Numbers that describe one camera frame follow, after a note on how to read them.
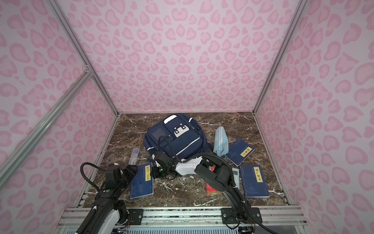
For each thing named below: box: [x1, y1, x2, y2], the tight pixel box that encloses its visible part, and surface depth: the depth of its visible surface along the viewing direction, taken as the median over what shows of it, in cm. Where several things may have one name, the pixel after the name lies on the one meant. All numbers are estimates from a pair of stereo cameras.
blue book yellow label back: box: [225, 138, 256, 168], surface depth 98 cm
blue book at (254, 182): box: [239, 164, 271, 198], surface depth 85 cm
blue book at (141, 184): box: [130, 162, 154, 199], surface depth 84 cm
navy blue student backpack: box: [143, 114, 213, 159], surface depth 102 cm
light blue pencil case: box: [212, 126, 229, 158], surface depth 98 cm
